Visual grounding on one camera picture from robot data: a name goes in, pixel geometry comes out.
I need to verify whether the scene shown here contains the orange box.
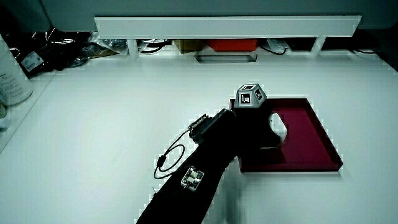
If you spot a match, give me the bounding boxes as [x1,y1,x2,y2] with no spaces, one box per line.
[206,39,260,52]

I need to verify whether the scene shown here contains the black cable bundle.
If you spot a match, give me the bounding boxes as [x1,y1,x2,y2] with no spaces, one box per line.
[139,39,172,54]

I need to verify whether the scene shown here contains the small clear sensor box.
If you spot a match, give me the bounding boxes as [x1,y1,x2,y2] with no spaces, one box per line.
[180,166,206,192]

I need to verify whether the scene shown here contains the thin black cable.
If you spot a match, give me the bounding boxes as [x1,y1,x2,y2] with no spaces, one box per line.
[259,44,287,56]

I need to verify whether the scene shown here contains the brown cardboard box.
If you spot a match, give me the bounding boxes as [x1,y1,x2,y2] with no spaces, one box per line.
[173,39,205,55]

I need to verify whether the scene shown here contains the black wrist sensor module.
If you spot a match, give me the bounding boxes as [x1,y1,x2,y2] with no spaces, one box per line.
[188,113,220,146]

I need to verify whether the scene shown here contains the black bag with white label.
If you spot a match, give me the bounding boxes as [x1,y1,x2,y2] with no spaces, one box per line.
[8,28,95,79]

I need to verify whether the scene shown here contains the black looped cable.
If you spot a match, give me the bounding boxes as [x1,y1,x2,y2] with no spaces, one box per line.
[153,129,192,180]

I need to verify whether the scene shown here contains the white cylindrical container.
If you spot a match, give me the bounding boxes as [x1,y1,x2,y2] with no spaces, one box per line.
[0,34,34,107]

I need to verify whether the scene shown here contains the dark red tray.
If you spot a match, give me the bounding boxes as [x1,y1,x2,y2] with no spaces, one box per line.
[229,98,345,174]

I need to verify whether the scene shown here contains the person's right hand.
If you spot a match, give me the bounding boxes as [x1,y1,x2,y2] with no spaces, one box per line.
[231,83,289,151]

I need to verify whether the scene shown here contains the small clear plastic bag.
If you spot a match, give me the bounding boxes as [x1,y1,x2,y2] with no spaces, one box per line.
[266,38,290,52]

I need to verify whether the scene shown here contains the white socket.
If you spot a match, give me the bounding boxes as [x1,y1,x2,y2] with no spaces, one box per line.
[268,113,288,146]

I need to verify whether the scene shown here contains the grey flat tray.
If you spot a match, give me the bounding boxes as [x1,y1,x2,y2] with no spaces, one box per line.
[194,51,259,65]

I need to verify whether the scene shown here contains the person's right forearm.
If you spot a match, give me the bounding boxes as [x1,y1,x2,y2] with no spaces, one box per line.
[136,108,241,224]

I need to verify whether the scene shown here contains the white shelf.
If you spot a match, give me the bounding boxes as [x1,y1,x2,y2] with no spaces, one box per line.
[94,15,363,60]

